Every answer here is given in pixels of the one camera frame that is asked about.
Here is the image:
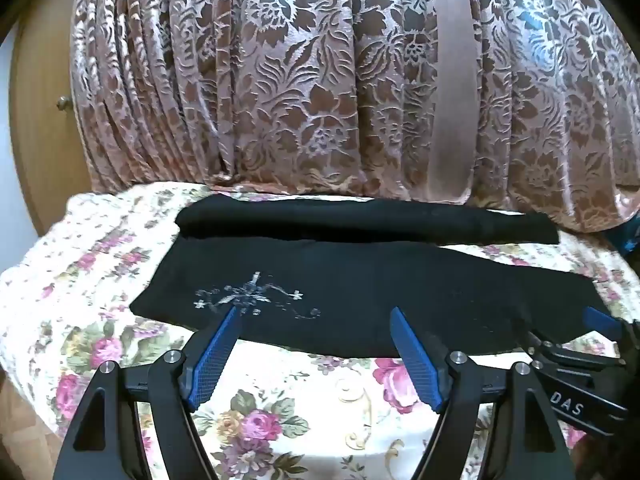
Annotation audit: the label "black pants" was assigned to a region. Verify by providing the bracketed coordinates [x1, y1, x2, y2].
[129, 197, 622, 359]

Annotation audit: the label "brown floral curtain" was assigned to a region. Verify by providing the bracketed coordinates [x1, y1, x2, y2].
[70, 0, 640, 235]

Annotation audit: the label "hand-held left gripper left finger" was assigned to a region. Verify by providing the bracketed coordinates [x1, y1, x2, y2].
[52, 305, 244, 480]

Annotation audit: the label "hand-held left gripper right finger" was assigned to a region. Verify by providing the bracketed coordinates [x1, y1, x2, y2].
[390, 306, 577, 480]

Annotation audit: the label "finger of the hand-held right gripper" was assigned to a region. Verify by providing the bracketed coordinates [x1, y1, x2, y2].
[520, 306, 640, 362]

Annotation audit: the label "floral bed blanket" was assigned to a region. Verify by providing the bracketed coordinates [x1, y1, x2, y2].
[0, 182, 640, 480]

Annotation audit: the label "wooden cabinet door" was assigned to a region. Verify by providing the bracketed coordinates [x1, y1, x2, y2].
[9, 0, 95, 237]

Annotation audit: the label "blue object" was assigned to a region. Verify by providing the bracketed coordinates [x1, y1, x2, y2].
[606, 214, 640, 262]

